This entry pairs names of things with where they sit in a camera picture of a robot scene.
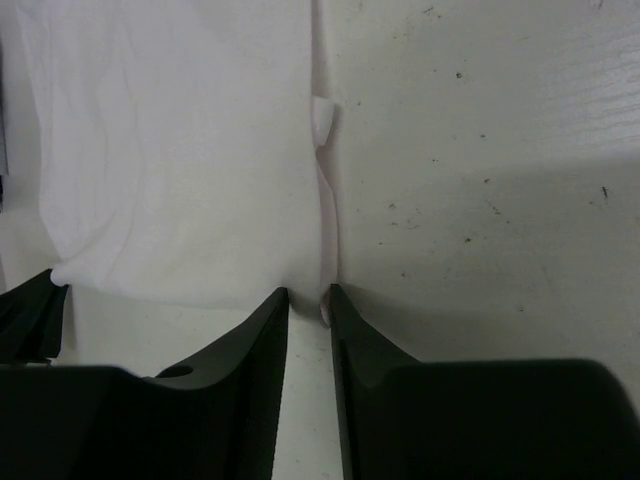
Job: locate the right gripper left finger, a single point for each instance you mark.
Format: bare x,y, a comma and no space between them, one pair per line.
213,415

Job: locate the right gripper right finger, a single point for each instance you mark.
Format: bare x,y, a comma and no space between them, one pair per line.
400,418

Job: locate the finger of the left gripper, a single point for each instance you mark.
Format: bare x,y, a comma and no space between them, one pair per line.
32,321

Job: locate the white tank top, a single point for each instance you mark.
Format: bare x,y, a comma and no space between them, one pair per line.
178,149

